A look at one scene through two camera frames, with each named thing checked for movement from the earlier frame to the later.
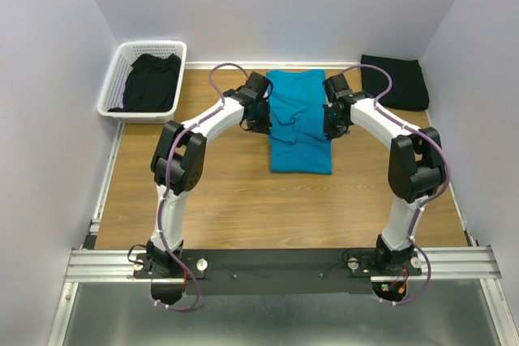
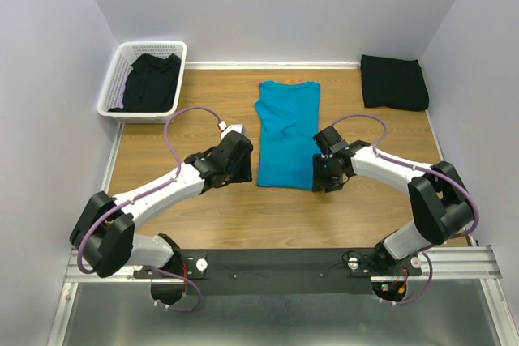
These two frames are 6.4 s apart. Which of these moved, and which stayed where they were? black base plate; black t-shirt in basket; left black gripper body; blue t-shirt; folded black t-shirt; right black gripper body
Moved: left black gripper body; blue t-shirt; right black gripper body
Stayed: black base plate; folded black t-shirt; black t-shirt in basket
